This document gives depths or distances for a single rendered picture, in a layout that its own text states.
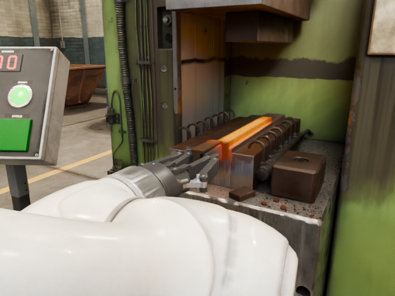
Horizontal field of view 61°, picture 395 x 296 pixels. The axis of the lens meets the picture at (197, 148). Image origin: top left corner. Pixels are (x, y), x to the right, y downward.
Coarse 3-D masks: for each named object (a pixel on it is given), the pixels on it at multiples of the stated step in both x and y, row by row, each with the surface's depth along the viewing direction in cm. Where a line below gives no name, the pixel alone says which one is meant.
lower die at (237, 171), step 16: (224, 128) 94; (288, 128) 89; (192, 144) 75; (240, 144) 72; (256, 144) 74; (272, 144) 77; (224, 160) 70; (240, 160) 68; (256, 160) 68; (224, 176) 71; (240, 176) 69; (256, 176) 69
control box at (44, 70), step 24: (0, 48) 82; (24, 48) 81; (48, 48) 81; (0, 72) 80; (24, 72) 80; (48, 72) 79; (0, 96) 79; (48, 96) 78; (48, 120) 78; (48, 144) 78
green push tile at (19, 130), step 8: (0, 120) 76; (8, 120) 76; (16, 120) 76; (24, 120) 76; (0, 128) 76; (8, 128) 76; (16, 128) 76; (24, 128) 76; (0, 136) 75; (8, 136) 75; (16, 136) 75; (24, 136) 75; (0, 144) 75; (8, 144) 75; (16, 144) 75; (24, 144) 75
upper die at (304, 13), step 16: (176, 0) 66; (192, 0) 64; (208, 0) 63; (224, 0) 61; (240, 0) 60; (256, 0) 58; (272, 0) 63; (288, 0) 72; (304, 0) 85; (208, 16) 81; (224, 16) 81; (288, 16) 81; (304, 16) 88
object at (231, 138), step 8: (256, 120) 91; (264, 120) 91; (240, 128) 82; (248, 128) 82; (256, 128) 85; (232, 136) 75; (240, 136) 76; (200, 144) 64; (208, 144) 64; (216, 144) 65; (224, 144) 67; (232, 144) 72; (192, 152) 61; (200, 152) 60; (224, 152) 67
